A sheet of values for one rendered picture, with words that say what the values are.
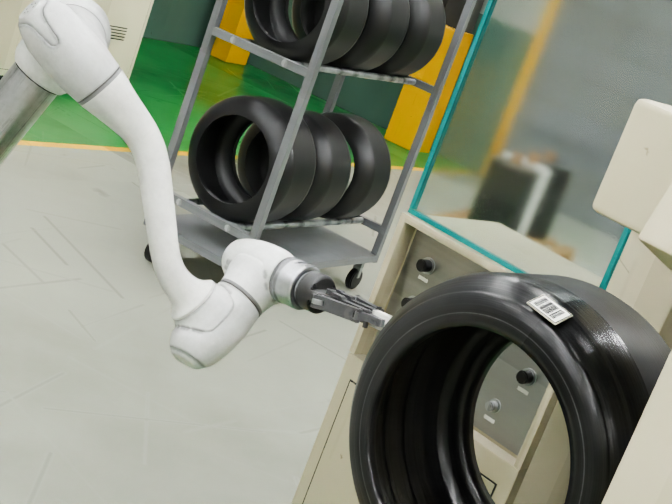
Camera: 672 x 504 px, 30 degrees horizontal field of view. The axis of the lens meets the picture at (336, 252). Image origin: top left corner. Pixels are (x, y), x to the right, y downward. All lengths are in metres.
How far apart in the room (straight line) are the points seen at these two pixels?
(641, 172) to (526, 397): 1.32
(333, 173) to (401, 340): 4.09
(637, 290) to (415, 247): 0.87
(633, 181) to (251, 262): 1.02
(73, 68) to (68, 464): 2.03
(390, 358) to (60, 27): 0.81
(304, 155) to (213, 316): 3.53
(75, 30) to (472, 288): 0.83
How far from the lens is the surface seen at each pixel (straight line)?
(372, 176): 6.46
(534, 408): 2.79
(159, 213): 2.31
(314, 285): 2.31
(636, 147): 1.55
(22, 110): 2.47
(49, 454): 4.09
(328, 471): 3.11
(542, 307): 1.90
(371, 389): 2.09
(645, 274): 2.23
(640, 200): 1.54
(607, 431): 1.86
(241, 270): 2.37
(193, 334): 2.32
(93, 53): 2.27
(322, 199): 6.12
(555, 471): 2.34
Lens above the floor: 1.87
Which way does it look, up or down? 15 degrees down
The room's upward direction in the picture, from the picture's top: 20 degrees clockwise
